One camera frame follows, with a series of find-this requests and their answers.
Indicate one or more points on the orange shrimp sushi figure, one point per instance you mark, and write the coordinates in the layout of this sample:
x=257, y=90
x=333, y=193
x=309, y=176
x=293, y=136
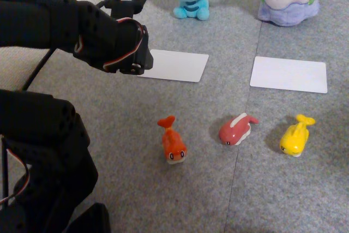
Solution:
x=171, y=140

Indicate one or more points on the yellow egg sushi figure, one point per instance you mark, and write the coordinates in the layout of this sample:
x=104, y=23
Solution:
x=293, y=137

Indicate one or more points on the red tuna sushi figure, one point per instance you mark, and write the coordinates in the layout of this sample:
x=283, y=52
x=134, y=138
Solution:
x=231, y=132

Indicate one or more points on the white rectangular card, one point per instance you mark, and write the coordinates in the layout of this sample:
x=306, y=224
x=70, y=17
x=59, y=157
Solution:
x=289, y=74
x=177, y=65

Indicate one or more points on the grey carpet tile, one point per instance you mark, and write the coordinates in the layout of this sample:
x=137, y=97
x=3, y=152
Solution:
x=163, y=96
x=300, y=189

